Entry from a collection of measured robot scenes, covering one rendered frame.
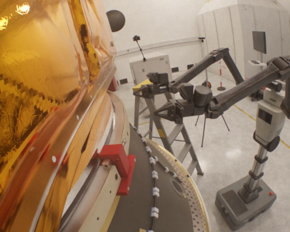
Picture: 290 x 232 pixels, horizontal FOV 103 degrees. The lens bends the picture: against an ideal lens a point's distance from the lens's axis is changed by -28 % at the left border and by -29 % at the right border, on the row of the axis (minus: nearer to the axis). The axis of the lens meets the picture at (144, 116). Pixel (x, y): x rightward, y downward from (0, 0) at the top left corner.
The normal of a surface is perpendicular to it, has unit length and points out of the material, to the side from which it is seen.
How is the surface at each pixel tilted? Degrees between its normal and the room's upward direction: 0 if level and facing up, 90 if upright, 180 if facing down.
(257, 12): 90
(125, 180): 0
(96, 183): 0
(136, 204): 62
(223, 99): 32
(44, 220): 90
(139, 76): 90
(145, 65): 90
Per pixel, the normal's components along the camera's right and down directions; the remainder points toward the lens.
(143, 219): 0.76, -0.50
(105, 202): 0.95, -0.08
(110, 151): -0.21, -0.87
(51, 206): 0.97, -0.22
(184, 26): 0.11, 0.43
